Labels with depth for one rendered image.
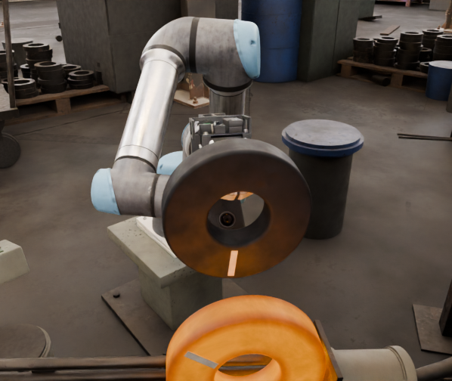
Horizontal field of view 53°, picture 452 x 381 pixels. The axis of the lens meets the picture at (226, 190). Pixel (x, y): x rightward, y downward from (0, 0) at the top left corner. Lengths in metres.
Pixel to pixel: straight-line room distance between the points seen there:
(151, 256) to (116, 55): 2.38
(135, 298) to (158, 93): 0.89
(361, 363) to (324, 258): 1.33
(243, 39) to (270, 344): 0.68
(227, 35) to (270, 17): 3.15
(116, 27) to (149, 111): 2.64
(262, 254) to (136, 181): 0.33
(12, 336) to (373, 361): 0.56
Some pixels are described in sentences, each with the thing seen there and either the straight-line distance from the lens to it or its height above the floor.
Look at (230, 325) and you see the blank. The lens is 0.41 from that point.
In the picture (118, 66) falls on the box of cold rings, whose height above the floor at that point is 0.31.
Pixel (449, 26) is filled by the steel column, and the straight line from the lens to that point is 7.88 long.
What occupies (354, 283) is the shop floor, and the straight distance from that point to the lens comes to 1.72.
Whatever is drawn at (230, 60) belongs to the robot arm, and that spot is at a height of 0.86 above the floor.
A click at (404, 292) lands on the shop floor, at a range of 1.74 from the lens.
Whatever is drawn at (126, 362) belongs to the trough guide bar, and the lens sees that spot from 0.50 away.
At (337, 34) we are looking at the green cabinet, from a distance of 4.50.
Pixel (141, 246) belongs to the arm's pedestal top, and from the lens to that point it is 1.34.
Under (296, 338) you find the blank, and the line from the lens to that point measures 0.43.
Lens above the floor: 1.06
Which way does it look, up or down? 28 degrees down
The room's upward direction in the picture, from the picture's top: straight up
